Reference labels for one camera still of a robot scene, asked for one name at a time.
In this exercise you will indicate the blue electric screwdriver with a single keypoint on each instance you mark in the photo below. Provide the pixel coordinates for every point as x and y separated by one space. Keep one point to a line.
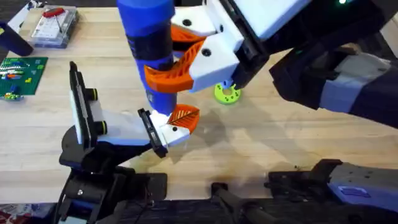
149 40

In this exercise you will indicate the green disc with holes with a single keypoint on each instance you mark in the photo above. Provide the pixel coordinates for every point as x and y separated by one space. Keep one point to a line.
231 98

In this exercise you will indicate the white flat box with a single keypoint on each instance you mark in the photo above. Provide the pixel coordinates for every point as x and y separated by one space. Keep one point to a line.
21 15

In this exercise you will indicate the black left wrist plate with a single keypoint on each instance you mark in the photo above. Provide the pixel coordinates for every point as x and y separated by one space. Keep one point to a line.
80 102

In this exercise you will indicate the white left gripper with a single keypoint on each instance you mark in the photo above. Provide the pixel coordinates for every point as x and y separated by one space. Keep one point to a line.
124 127

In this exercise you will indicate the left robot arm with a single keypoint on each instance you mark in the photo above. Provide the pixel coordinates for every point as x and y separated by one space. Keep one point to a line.
81 195

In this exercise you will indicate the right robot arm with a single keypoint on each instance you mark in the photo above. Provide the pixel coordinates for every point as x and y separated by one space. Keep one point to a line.
367 87

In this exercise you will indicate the clear box with red tool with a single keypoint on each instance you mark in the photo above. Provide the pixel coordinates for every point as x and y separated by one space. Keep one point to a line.
54 28

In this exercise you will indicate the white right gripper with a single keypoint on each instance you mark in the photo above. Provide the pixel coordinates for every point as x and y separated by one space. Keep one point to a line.
267 18

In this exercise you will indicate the black rail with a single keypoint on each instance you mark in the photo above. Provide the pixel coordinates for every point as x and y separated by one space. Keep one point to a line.
280 214

